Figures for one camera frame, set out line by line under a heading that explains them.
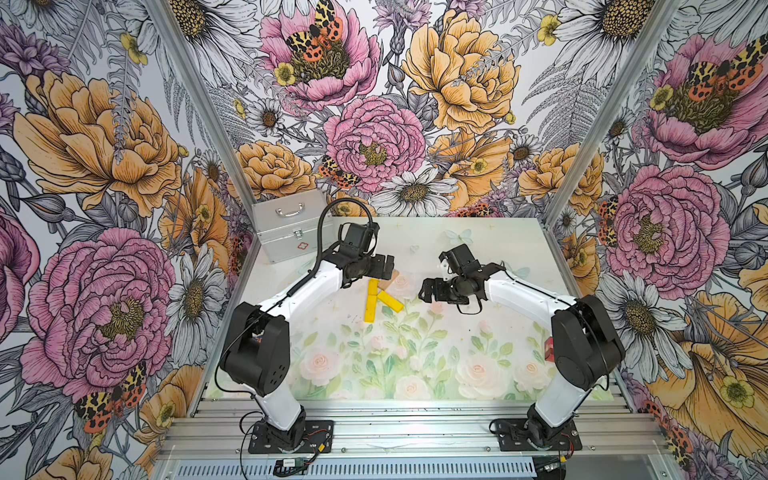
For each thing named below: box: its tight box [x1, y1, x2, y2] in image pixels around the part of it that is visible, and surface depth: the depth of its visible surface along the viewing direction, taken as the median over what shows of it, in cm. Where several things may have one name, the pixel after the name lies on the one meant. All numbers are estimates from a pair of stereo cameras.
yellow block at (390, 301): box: [377, 290, 405, 313], surface depth 101 cm
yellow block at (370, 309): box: [364, 294, 377, 323], surface depth 99 cm
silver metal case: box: [251, 189, 335, 264], surface depth 105 cm
